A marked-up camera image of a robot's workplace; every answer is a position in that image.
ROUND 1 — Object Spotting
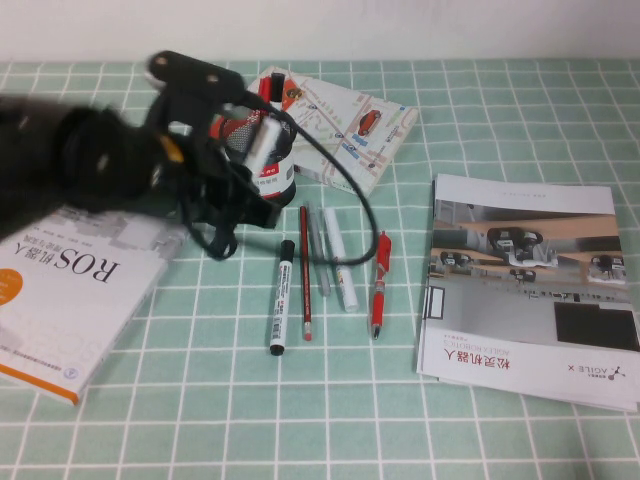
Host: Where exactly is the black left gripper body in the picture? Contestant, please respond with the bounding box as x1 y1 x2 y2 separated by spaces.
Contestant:
144 124 239 224

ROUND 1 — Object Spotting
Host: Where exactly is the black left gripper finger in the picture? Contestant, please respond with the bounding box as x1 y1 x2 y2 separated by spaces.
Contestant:
212 106 255 124
227 167 282 231

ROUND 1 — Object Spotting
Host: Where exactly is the brown label whiteboard marker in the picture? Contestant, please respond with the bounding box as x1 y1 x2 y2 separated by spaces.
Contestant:
243 115 281 176

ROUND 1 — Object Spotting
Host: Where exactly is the black mesh pen holder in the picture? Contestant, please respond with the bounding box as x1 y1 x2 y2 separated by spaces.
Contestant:
214 107 299 209

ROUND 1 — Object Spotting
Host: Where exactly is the grey pen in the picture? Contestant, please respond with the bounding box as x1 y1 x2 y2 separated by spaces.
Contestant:
304 200 332 297

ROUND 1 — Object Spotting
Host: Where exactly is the white marker pen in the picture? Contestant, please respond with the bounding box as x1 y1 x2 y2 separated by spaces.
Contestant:
322 207 360 314

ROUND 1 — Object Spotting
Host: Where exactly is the red gel pen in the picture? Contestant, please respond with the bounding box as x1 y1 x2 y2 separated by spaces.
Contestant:
369 229 394 341

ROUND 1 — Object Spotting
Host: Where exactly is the red pencil with eraser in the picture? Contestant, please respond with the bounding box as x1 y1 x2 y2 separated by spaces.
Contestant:
298 204 315 342

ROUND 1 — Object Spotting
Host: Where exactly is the map cover book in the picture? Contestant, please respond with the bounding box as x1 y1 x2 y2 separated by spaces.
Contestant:
209 64 420 200

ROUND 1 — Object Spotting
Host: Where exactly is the white orange ROS book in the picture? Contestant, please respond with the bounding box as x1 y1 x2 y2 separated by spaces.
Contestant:
0 199 189 407

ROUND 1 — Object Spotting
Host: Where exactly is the green checked tablecloth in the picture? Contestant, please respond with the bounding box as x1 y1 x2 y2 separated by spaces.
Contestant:
0 59 640 480

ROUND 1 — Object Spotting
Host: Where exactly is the AgileX brochure with photo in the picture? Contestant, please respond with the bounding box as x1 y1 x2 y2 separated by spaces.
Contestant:
416 173 640 402

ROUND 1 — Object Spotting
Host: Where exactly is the plain white brochure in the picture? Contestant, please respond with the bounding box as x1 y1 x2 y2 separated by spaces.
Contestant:
418 174 640 414

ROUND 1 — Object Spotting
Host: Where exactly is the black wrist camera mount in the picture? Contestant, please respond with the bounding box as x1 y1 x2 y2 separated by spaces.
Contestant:
142 49 249 136

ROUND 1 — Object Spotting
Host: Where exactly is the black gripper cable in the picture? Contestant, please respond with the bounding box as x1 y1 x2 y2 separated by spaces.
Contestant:
177 189 239 262

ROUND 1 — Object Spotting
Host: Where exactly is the black camera cable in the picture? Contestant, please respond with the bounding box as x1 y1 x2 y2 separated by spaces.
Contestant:
224 89 379 267

